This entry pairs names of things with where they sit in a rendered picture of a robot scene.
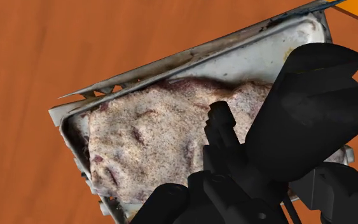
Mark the seasoned raw meat slab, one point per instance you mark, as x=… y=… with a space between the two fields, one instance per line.
x=154 y=139

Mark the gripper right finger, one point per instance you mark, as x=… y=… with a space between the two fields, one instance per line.
x=343 y=192

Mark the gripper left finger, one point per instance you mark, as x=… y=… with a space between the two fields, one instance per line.
x=222 y=136

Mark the white metal baking tray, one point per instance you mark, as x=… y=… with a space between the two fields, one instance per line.
x=253 y=59

